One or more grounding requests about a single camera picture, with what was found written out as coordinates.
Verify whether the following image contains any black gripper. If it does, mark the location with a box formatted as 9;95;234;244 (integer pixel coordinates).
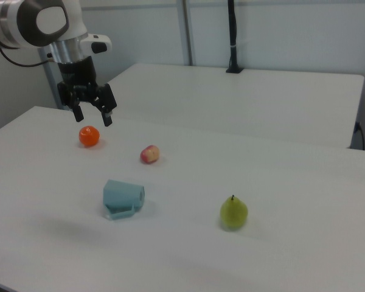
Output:
57;55;118;127

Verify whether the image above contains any light blue mug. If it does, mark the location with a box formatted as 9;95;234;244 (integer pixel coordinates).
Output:
102;179;147;221

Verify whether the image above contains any orange toy fruit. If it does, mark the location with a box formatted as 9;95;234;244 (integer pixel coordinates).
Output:
78;125;101;148

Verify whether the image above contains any red yellow toy apple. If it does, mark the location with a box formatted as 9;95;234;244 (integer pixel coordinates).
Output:
139;145;161;165

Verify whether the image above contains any white back table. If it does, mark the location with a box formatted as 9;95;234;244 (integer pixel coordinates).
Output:
103;63;365;150

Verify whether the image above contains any green toy pear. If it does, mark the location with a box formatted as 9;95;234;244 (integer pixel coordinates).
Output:
220;194;249;231

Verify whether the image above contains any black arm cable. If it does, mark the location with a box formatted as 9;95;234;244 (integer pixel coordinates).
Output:
0;47;54;68

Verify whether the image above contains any black camera pole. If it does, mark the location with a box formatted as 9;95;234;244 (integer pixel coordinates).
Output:
225;0;245;74

